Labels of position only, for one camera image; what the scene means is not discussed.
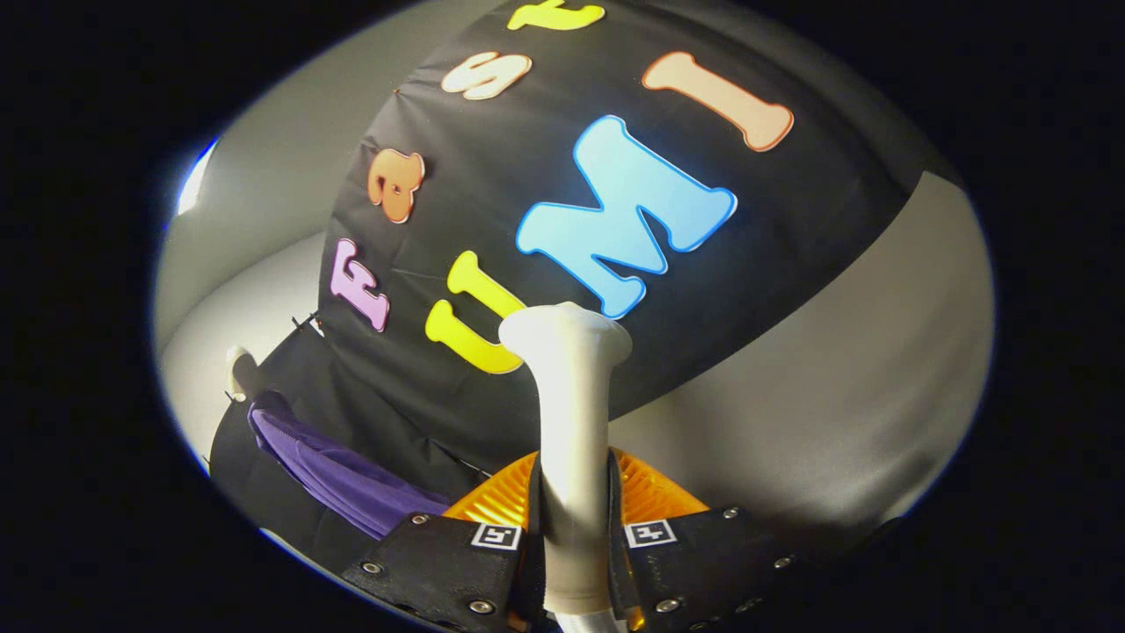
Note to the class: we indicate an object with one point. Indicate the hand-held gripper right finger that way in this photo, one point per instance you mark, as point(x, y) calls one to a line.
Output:
point(703, 563)

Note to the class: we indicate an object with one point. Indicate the long strip ceiling light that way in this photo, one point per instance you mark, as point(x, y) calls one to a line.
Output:
point(195, 180)

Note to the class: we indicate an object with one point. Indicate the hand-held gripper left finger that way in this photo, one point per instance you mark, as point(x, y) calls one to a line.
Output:
point(439, 563)

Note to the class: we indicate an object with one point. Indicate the black backdrop cloth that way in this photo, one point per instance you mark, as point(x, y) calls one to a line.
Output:
point(527, 176)

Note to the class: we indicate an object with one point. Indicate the cream plastic clothes hanger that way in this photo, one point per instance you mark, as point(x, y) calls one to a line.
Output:
point(237, 365)

